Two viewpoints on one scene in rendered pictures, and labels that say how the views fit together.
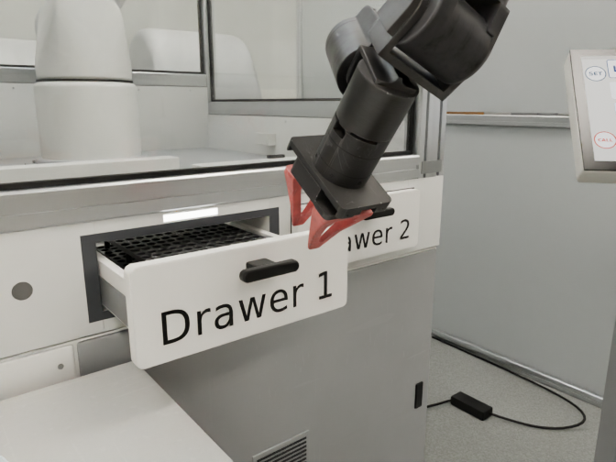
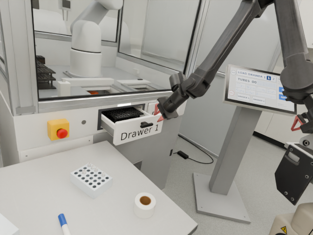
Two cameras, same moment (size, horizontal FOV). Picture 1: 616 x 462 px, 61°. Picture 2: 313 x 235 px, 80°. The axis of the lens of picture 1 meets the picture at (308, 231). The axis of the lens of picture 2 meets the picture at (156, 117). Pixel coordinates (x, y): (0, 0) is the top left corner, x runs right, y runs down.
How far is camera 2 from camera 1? 34 cm
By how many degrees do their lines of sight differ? 12
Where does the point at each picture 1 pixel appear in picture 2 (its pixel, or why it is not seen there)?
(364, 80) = (178, 93)
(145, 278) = (119, 125)
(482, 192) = not seen: hidden behind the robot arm
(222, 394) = (124, 149)
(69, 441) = (98, 160)
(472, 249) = (191, 108)
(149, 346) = (118, 140)
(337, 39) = (173, 79)
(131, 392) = (108, 149)
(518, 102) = not seen: hidden behind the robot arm
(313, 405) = (145, 153)
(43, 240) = (90, 110)
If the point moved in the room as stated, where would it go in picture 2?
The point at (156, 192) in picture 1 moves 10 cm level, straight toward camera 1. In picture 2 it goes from (117, 99) to (121, 106)
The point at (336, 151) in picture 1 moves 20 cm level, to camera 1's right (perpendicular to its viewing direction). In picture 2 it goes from (169, 105) to (215, 112)
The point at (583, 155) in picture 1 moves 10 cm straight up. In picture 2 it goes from (225, 96) to (229, 82)
